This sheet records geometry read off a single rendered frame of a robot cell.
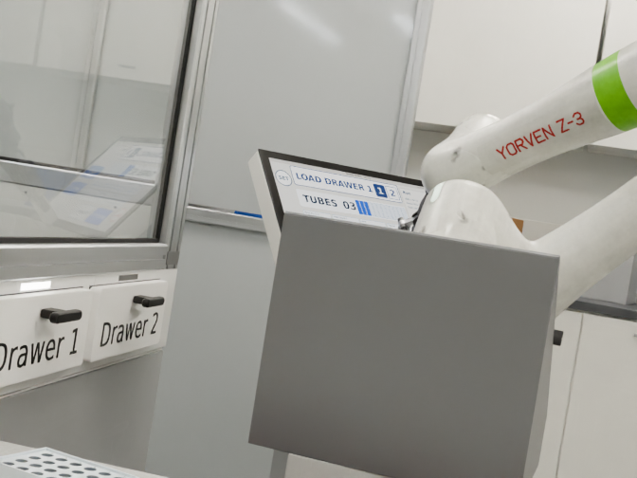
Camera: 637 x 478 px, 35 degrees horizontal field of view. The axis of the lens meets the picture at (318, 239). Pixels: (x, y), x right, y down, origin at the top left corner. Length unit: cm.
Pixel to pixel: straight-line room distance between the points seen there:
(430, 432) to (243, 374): 171
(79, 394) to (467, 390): 58
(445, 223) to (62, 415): 62
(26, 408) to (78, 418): 18
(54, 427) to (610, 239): 87
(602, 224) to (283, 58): 160
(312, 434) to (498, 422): 25
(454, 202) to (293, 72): 151
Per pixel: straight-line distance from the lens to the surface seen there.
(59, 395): 149
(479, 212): 152
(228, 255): 299
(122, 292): 158
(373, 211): 220
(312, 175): 215
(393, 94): 289
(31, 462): 107
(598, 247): 159
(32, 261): 134
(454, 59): 455
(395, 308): 132
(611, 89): 152
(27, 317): 131
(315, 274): 135
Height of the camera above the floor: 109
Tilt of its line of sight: 2 degrees down
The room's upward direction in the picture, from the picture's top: 9 degrees clockwise
